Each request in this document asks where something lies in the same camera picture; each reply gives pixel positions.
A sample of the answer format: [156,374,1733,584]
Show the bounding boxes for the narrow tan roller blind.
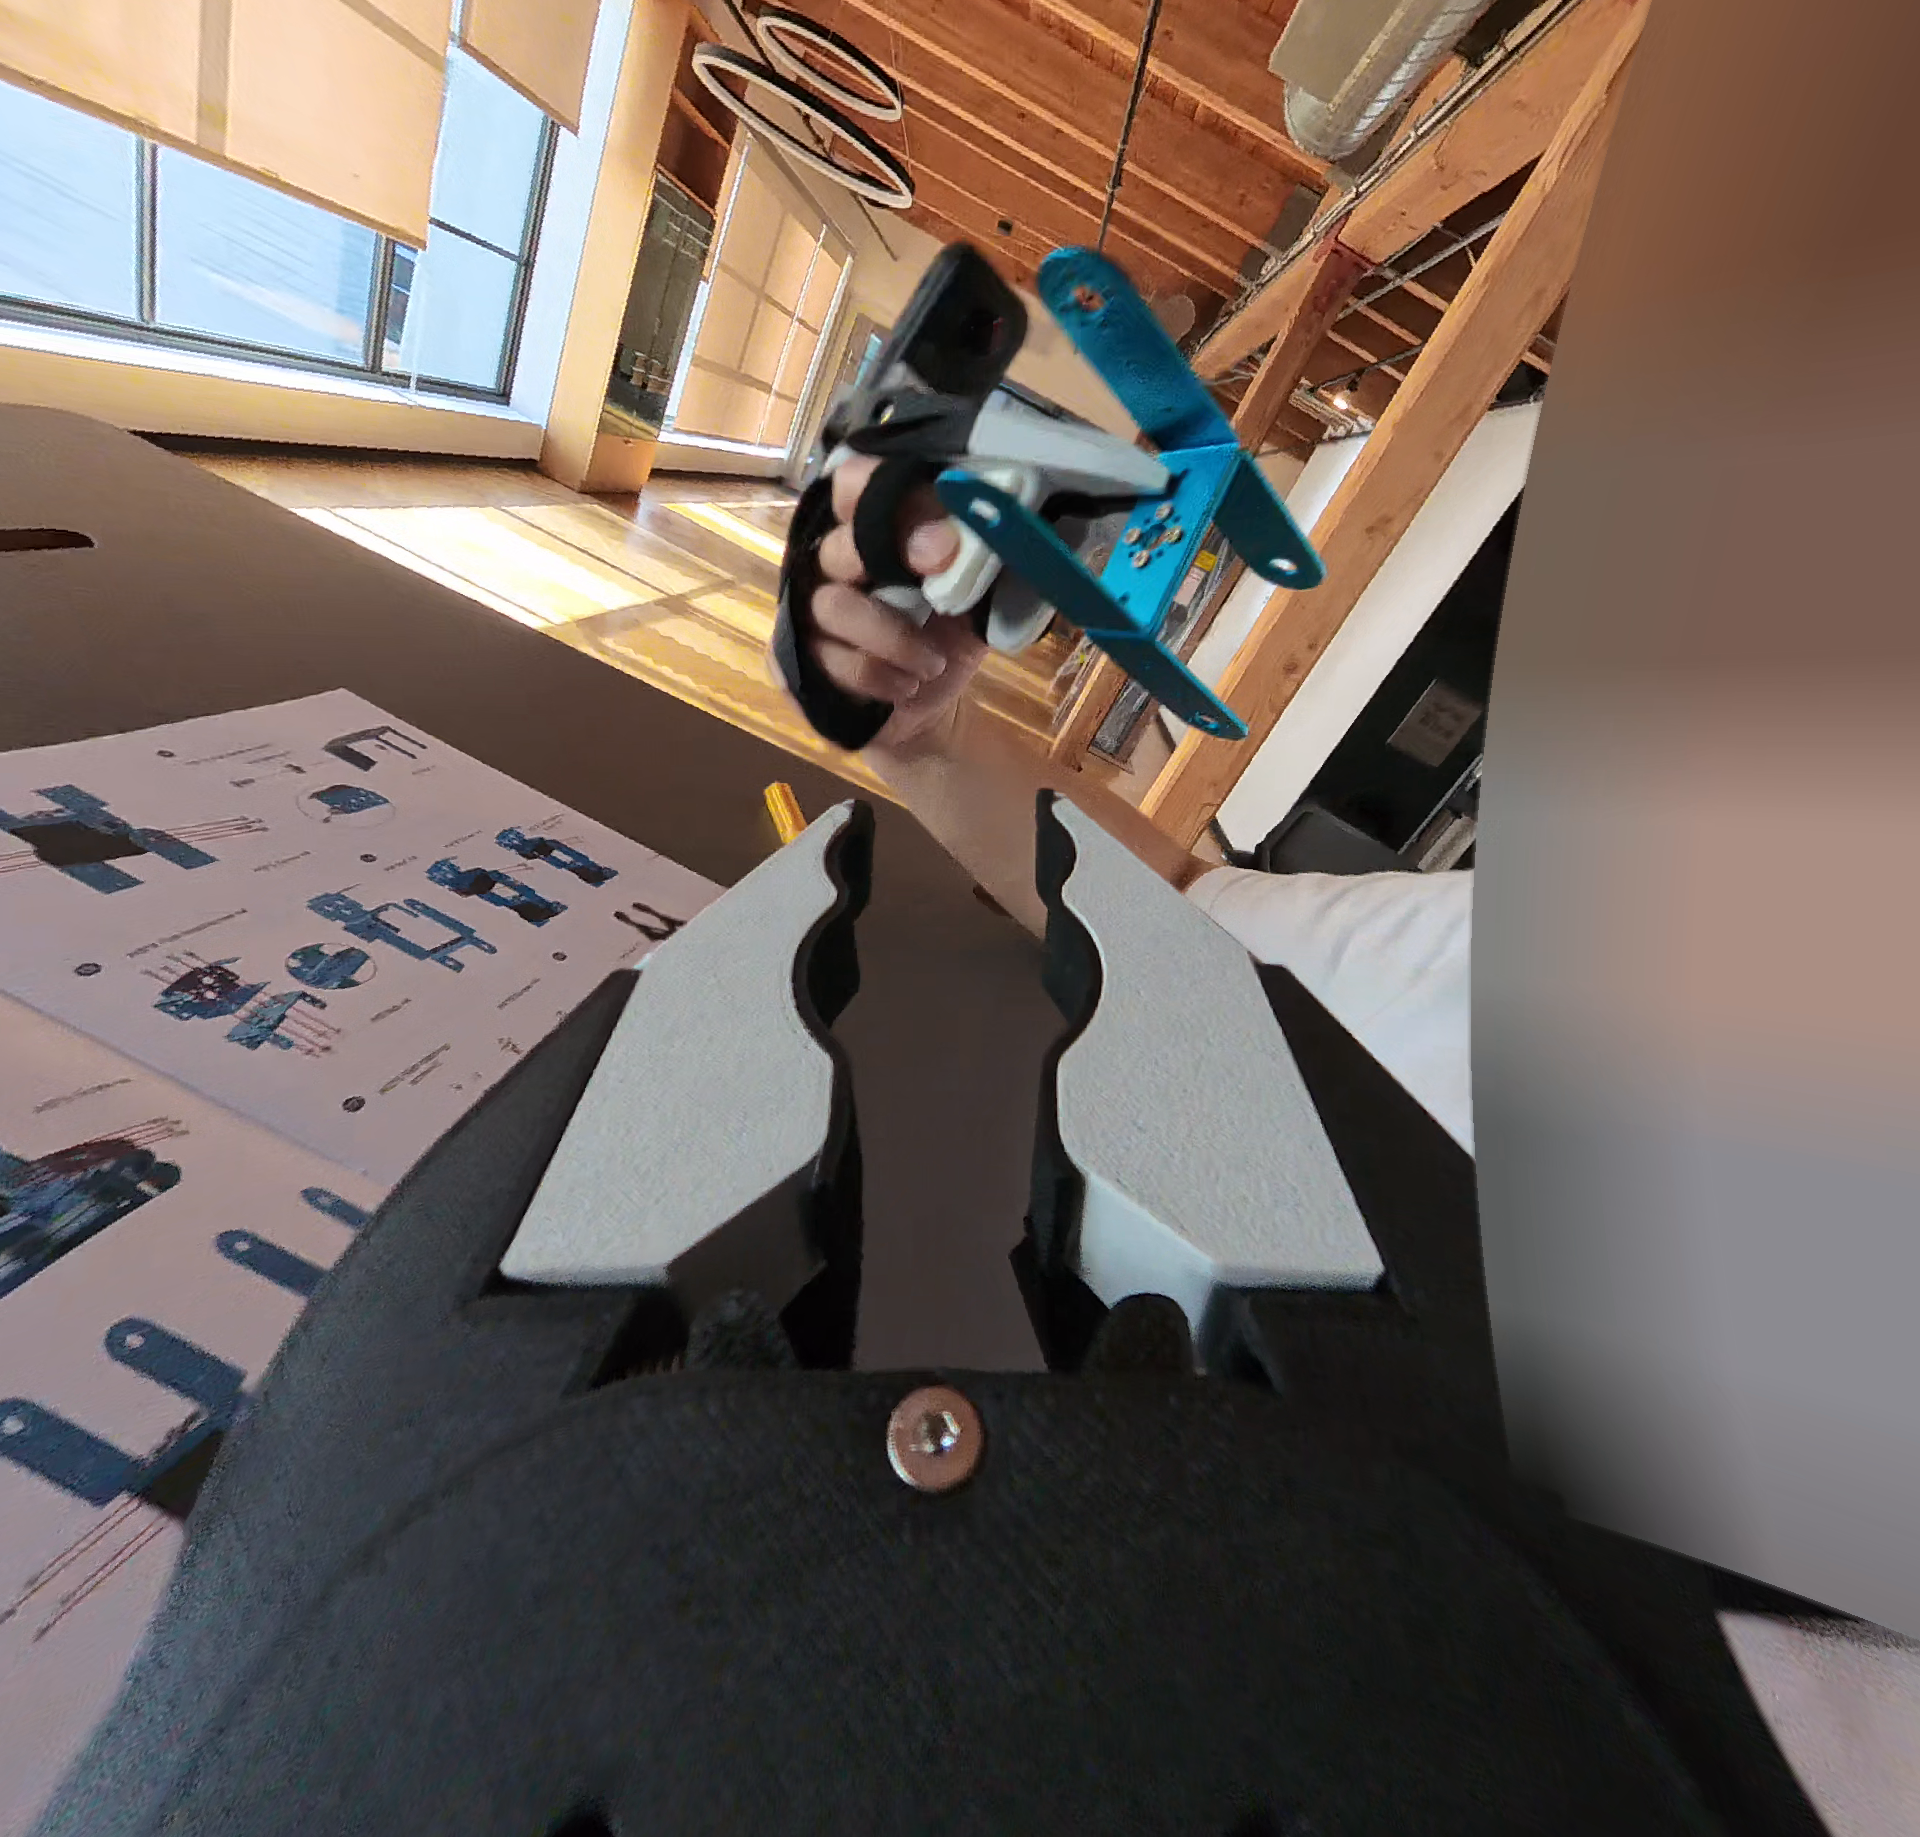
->
[457,0,613,133]

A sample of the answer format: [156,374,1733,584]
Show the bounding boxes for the person's right hand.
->
[810,455,968,752]

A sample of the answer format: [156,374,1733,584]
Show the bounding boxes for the wide tan roller blind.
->
[0,0,470,250]

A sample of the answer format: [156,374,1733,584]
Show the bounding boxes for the printed assembly instruction sheet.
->
[0,689,728,1794]

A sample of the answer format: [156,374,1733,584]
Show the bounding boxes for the wooden support post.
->
[1141,6,1652,849]

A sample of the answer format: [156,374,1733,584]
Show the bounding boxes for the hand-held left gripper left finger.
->
[499,801,874,1366]

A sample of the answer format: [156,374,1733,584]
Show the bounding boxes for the dark desk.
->
[0,403,1059,1375]

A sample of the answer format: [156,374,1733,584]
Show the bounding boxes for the blue metal bracket assembly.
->
[937,245,1325,742]

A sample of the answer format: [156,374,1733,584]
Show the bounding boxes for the large black ring ceiling lamp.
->
[693,46,917,210]

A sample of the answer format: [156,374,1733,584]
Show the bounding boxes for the silver air duct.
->
[1267,0,1568,160]

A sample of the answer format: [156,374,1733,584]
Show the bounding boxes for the small black ring ceiling lamp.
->
[754,12,904,125]

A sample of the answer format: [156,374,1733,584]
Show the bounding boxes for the black equipment cabinet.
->
[1296,517,1520,872]

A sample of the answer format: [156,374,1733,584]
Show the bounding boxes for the tan blinds beyond pillar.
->
[674,135,856,449]

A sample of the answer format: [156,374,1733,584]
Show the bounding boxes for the large window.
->
[0,36,560,403]

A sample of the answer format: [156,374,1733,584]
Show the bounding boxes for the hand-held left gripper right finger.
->
[1025,791,1384,1375]

